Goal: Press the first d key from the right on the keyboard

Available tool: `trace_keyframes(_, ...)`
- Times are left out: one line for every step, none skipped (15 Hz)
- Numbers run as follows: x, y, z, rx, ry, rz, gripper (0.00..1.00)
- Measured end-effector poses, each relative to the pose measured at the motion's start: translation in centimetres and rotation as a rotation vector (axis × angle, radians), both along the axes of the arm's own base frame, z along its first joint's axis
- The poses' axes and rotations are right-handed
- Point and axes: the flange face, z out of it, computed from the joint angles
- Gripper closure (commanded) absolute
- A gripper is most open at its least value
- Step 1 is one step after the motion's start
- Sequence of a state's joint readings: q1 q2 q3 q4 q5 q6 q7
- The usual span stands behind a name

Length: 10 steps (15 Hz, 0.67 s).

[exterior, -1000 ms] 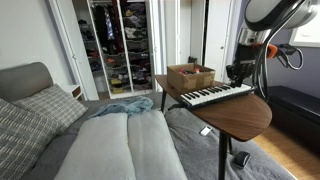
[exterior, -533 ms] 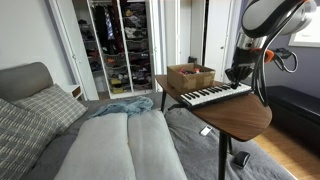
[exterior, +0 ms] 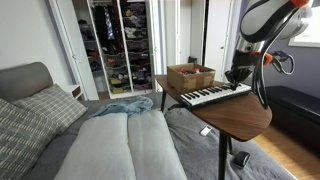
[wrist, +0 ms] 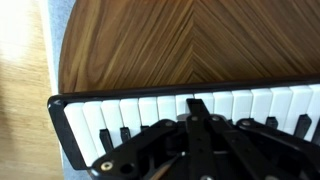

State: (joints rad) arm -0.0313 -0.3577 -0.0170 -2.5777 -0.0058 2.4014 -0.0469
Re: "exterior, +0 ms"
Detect light grey pillow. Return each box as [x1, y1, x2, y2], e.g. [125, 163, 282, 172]
[53, 112, 138, 180]
[127, 109, 188, 180]

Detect brown cardboard box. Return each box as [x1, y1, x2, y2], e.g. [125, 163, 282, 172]
[166, 62, 217, 95]

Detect white wardrobe door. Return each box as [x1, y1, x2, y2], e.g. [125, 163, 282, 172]
[45, 0, 100, 102]

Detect white remote control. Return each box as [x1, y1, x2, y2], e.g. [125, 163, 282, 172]
[199, 125, 214, 137]

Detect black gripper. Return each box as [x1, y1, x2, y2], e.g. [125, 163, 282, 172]
[225, 50, 256, 92]

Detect white nightstand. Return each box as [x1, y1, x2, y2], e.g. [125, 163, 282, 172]
[62, 84, 84, 101]

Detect black white keyboard melodica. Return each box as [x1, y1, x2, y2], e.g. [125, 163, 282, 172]
[167, 82, 253, 112]

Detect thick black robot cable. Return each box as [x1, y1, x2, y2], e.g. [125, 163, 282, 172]
[250, 0, 312, 111]

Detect light blue crumpled cloth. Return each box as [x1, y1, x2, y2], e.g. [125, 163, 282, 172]
[88, 95, 155, 118]

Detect black bench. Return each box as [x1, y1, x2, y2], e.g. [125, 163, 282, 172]
[265, 85, 320, 155]

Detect grey upholstered headboard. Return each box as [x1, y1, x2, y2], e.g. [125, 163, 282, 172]
[0, 61, 55, 102]

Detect grey dash patterned pillow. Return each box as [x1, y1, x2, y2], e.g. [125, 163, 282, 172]
[0, 97, 61, 180]

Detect white folding door panel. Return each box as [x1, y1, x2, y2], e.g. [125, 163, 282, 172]
[203, 0, 242, 83]
[156, 0, 193, 92]

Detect thin black cable loop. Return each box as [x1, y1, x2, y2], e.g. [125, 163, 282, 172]
[269, 49, 297, 76]

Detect round wooden table black legs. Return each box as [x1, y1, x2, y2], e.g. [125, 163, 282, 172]
[154, 73, 274, 180]

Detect small dark wedge object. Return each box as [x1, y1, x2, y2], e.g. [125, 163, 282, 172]
[232, 151, 252, 169]

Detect red black items in box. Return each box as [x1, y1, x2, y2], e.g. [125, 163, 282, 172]
[177, 66, 203, 76]

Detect grey checked pillow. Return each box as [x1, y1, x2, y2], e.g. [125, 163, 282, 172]
[11, 83, 89, 135]

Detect grey bed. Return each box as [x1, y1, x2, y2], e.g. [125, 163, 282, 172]
[19, 91, 298, 180]

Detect open wardrobe with clothes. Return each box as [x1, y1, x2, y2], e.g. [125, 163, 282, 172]
[71, 0, 161, 100]

